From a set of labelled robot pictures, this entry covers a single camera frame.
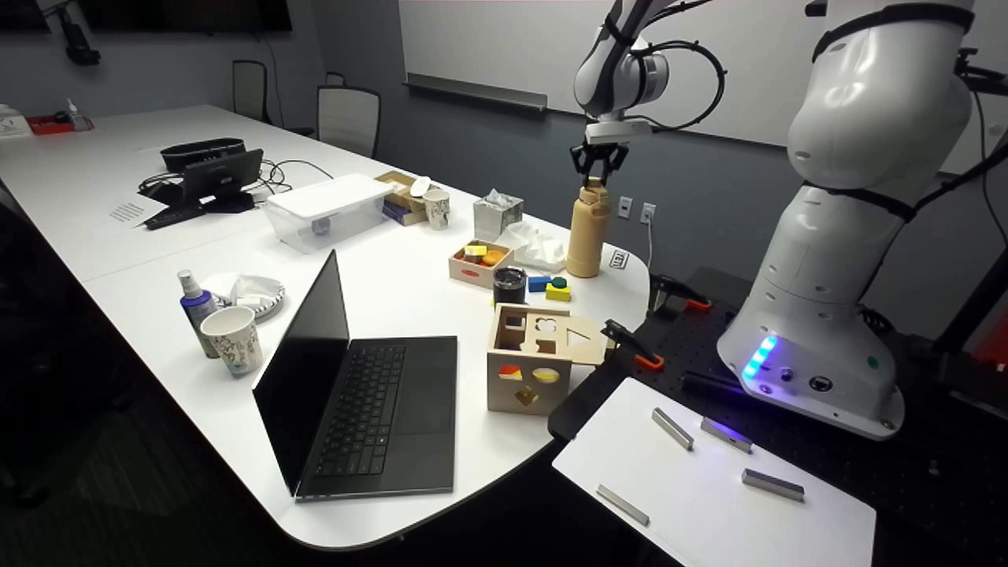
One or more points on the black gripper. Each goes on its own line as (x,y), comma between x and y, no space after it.
(604,158)

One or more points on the tan water bottle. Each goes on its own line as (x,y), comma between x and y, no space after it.
(587,229)

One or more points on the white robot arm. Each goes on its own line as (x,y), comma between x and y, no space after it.
(884,108)

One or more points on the blue spray bottle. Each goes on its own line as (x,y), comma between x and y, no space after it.
(197,303)

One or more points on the crumpled white plastic bag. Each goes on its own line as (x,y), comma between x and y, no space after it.
(539,248)

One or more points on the small silver metal box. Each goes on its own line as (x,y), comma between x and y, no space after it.
(495,213)

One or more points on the blue block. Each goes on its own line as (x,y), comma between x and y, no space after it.
(537,286)

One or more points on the orange black clamp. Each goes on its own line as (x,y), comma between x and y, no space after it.
(641,355)
(662,289)

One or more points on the black cylindrical speaker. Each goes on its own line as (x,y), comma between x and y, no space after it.
(508,286)

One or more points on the small box of toys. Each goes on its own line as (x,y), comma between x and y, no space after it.
(475,264)

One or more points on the wooden shape sorter box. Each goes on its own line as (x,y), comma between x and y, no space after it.
(533,355)

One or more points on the office chair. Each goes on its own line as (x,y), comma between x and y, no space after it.
(348,117)

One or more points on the clear plastic storage bin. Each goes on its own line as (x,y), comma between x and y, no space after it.
(324,213)

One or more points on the white clipboard panel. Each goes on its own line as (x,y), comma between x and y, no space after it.
(708,503)

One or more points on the black laptop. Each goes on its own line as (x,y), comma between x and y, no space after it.
(358,416)

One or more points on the crumpled clear wrapper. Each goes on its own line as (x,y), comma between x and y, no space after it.
(260,294)

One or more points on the white paper cup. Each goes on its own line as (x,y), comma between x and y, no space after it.
(234,337)

